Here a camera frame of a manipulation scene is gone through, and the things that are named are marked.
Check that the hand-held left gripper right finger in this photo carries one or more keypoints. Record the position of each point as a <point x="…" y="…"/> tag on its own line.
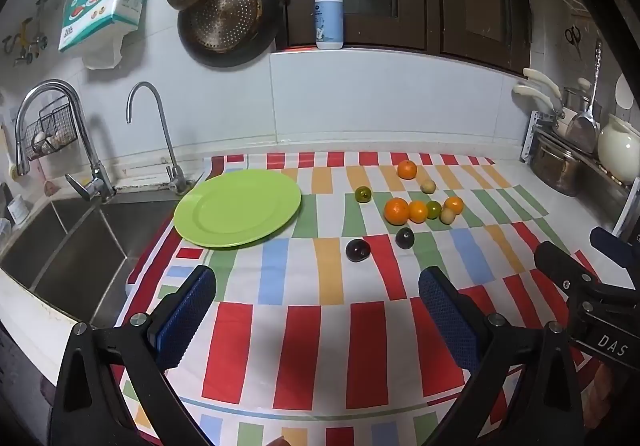
<point x="445" y="311"/>

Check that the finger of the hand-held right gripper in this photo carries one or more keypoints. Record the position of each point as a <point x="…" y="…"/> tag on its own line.
<point x="560" y="263"/>
<point x="612" y="246"/>

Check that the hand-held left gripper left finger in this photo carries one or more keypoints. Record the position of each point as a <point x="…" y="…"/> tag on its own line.
<point x="187" y="316"/>

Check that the dark purple plum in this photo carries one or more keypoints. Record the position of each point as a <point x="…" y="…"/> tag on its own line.
<point x="358" y="249"/>
<point x="405" y="238"/>

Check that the large orange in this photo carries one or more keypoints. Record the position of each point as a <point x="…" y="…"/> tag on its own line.
<point x="396" y="210"/>

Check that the green plate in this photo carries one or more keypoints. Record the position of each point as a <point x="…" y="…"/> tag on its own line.
<point x="235" y="208"/>

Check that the person's right forearm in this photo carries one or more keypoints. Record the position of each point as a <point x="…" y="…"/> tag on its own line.
<point x="602" y="406"/>

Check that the metal dish rack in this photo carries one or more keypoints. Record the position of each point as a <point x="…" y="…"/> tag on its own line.
<point x="600" y="171"/>

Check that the white ceramic jug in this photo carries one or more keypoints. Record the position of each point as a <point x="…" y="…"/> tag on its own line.
<point x="617" y="151"/>

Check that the small pale yellow fruit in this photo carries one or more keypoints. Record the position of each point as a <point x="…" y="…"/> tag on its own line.
<point x="447" y="215"/>
<point x="427" y="186"/>

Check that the stainless steel pot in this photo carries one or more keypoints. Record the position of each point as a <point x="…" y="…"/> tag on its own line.
<point x="557" y="166"/>

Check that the small green citrus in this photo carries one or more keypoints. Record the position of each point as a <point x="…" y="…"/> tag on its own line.
<point x="362" y="194"/>
<point x="433" y="209"/>

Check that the striped colourful tablecloth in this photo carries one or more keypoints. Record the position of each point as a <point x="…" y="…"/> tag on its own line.
<point x="320" y="336"/>

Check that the stainless steel sink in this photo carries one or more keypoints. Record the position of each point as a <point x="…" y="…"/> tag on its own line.
<point x="75" y="256"/>

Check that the white ladle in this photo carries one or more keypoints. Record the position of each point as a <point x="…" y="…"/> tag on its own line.
<point x="625" y="91"/>

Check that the large chrome kitchen faucet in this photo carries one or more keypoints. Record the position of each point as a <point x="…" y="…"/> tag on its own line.
<point x="95" y="166"/>

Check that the slim gooseneck faucet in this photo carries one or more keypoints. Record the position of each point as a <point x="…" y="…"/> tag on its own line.
<point x="165" y="136"/>

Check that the small pink figurine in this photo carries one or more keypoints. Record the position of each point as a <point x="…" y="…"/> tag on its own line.
<point x="52" y="189"/>

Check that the small white cup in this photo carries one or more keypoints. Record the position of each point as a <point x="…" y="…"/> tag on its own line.
<point x="19" y="211"/>

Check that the black scissors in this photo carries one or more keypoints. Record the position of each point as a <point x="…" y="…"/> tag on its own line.
<point x="573" y="39"/>

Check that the white dish brush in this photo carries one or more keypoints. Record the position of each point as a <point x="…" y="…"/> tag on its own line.
<point x="13" y="170"/>

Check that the large black frying pan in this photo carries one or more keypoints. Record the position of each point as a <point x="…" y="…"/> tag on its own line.
<point x="235" y="44"/>

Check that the white pump soap bottle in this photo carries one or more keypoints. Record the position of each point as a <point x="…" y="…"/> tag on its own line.
<point x="328" y="21"/>

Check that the metal wall hook rack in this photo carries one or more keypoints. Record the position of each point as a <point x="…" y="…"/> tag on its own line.
<point x="27" y="41"/>

